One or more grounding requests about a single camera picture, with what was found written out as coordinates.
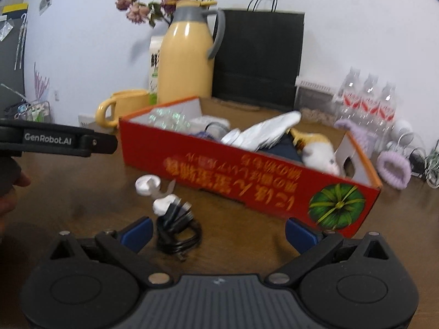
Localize clear iridescent plastic bag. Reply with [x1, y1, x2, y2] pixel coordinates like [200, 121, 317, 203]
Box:
[149, 107, 191, 132]

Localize red cardboard box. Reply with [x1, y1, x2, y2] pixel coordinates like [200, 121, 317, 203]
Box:
[118, 95, 383, 239]

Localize black USB cable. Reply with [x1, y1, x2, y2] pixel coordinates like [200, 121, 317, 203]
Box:
[156, 200, 203, 262]

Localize yellow thermos jug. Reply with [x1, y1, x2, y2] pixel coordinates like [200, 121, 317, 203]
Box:
[156, 0, 226, 105]

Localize white milk carton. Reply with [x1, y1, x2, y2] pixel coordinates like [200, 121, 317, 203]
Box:
[148, 36, 165, 105]

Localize purple plant wall sticker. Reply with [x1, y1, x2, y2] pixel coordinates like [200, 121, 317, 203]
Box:
[33, 62, 50, 102]

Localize purple fluffy wristband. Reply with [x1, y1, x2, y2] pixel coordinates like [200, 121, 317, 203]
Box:
[376, 150, 412, 191]

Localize white wall socket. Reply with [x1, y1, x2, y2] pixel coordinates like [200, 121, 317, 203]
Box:
[78, 112, 100, 129]

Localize white ribbed bottle cap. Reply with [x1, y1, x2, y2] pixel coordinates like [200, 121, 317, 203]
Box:
[152, 194, 182, 215]

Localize navy fabric pouch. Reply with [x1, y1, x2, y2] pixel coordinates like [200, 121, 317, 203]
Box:
[265, 133, 303, 162]

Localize purple fluffy headband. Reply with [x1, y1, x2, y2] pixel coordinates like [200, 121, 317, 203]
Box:
[334, 119, 375, 160]

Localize dark grey board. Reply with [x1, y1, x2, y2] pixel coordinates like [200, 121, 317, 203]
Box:
[0, 1, 30, 110]

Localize black paper bag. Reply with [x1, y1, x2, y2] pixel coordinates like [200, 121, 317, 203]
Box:
[211, 0, 306, 112]

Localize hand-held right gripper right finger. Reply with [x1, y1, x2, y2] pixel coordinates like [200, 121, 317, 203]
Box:
[266, 217, 390, 288]

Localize yellow mug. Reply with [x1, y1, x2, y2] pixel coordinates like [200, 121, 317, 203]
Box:
[95, 89, 152, 129]

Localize white cloth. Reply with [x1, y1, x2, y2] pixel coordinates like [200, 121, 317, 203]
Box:
[220, 110, 303, 152]

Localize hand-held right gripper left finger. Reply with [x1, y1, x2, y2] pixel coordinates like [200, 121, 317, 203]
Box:
[50, 217, 173, 288]

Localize person's left hand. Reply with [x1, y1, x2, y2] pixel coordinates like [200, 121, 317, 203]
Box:
[0, 157, 32, 215]

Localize small white desk fan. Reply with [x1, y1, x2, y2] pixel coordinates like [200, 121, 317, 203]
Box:
[387, 119, 424, 155]

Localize plush cat toy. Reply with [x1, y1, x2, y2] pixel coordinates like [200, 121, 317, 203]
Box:
[291, 128, 342, 176]

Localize clear jar of nuts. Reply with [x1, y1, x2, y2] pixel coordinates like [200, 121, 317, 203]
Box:
[296, 88, 339, 124]

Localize tangle of charger cables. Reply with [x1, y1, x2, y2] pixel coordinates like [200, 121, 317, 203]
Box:
[408, 140, 439, 189]

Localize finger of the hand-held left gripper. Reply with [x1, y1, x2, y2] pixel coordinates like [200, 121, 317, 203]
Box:
[81, 131, 119, 155]

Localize white flat box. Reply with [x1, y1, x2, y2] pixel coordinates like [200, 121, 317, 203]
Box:
[295, 75, 339, 93]

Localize metal storage rack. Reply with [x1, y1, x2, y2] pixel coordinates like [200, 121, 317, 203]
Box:
[3, 99, 52, 124]

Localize white smooth bottle cap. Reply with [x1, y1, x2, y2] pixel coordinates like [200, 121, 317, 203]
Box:
[136, 174, 160, 196]

